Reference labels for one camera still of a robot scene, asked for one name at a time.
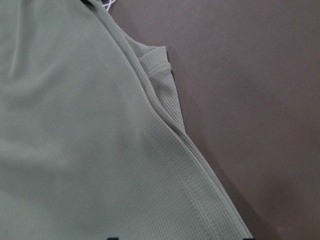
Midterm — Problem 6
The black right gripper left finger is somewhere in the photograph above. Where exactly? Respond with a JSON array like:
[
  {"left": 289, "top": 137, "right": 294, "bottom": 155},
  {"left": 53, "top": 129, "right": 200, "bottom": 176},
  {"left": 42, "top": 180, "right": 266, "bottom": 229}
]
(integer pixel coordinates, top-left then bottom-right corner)
[{"left": 107, "top": 236, "right": 120, "bottom": 240}]

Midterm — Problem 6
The olive green long-sleeve shirt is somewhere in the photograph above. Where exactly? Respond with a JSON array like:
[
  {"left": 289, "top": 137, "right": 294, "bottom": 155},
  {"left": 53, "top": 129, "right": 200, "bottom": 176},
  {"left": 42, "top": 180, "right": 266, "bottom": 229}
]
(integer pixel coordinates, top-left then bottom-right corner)
[{"left": 0, "top": 0, "right": 253, "bottom": 240}]

